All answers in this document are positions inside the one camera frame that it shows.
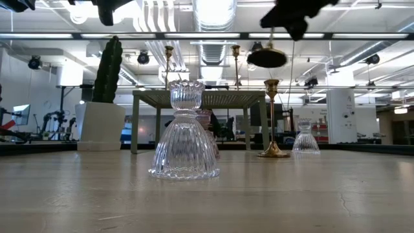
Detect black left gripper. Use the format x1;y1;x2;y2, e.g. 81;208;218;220
67;0;134;27

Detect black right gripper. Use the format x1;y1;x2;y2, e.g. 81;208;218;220
260;0;339;41

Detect brass candlestick holder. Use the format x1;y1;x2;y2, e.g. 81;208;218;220
163;45;175;91
246;28;288;69
257;78;291;159
230;44;242;91

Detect clear glass candle holder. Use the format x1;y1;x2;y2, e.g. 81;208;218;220
147;79;221;181
291;118;321;155

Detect green cactus plant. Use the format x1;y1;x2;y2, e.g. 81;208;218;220
92;35;124;104

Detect green perforated metal shelf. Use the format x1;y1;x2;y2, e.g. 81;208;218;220
131;89;271;155

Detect white hexagonal plant pot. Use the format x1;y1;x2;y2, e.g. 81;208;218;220
74;102;126;152

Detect white round pillar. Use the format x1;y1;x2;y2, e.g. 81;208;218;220
325;89;358;145

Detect red storage bins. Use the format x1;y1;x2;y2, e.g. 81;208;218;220
312;122;329;143

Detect background computer monitor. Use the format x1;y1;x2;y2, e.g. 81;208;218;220
12;104;32;126

